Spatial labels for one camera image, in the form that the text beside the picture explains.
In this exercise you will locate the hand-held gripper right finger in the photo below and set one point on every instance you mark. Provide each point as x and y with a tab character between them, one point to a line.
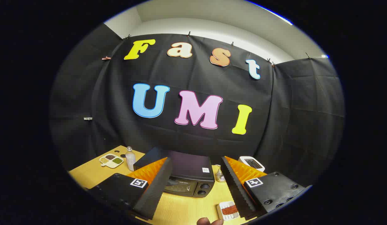
237	187

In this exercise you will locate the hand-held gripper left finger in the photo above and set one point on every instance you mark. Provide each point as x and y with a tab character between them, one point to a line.
156	190

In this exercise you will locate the red meat slice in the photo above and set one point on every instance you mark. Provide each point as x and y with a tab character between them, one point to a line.
230	210

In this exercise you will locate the black toaster oven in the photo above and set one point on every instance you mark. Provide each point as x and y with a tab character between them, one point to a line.
187	165

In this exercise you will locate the white toaster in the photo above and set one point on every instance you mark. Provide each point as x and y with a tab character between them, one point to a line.
243	160

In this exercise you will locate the small white plate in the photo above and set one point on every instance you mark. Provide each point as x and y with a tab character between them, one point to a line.
220	211

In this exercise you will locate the clear plastic bottle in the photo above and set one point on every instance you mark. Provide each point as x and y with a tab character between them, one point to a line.
130	161

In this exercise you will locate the white divided grain dish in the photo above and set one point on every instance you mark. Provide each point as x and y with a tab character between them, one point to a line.
106	164

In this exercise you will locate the black backdrop cloth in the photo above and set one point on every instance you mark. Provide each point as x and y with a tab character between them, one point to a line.
274	109

